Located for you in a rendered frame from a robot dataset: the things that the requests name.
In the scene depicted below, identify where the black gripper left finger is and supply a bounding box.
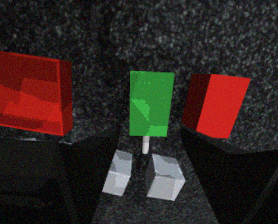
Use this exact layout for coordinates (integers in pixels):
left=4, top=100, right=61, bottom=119
left=0, top=124, right=120, bottom=224

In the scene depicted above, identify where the red block with white pin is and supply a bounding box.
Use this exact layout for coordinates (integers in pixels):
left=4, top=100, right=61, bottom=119
left=182, top=74, right=250, bottom=138

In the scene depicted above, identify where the red tray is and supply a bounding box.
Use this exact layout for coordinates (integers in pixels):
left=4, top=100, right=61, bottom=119
left=0, top=51, right=73, bottom=136

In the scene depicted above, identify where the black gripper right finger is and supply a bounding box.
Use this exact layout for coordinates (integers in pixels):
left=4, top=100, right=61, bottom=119
left=181, top=127, right=278, bottom=224

